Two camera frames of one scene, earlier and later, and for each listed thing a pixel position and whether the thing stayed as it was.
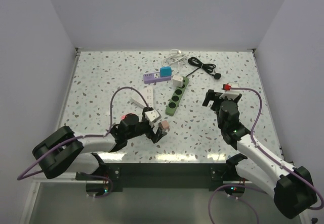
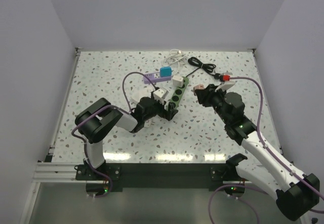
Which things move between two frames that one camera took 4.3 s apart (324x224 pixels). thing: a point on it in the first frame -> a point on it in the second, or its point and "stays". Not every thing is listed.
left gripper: [154, 137] -> [167, 114]
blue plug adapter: [165, 72] stays
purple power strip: [151, 78] stays
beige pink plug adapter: [164, 125] -> [199, 86]
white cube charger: [177, 81] stays
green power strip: [172, 106] stays
